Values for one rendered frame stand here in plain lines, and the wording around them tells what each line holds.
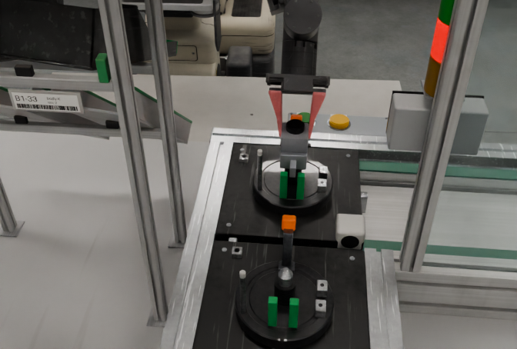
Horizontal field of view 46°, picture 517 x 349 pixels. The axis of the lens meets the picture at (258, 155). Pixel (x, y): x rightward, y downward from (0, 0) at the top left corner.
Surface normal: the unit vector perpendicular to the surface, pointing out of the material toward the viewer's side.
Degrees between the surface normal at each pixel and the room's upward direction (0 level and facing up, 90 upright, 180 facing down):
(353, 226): 0
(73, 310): 0
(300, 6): 52
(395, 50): 1
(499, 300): 90
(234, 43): 90
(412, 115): 90
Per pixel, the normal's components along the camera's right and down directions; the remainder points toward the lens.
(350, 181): 0.00, -0.78
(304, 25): -0.04, 0.01
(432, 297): -0.09, 0.63
